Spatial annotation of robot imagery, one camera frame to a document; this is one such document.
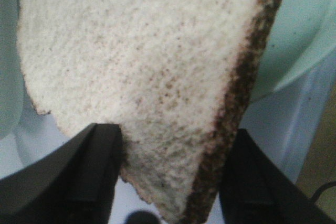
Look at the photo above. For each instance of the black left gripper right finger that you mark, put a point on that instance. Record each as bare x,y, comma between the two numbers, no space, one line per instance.
254,190

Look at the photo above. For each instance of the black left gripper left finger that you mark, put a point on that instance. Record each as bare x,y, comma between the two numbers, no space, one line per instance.
73,184

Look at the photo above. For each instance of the white bread slice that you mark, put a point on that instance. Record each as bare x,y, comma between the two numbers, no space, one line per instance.
175,75

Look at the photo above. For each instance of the mint green round plate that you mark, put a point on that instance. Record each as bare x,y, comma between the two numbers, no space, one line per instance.
303,34

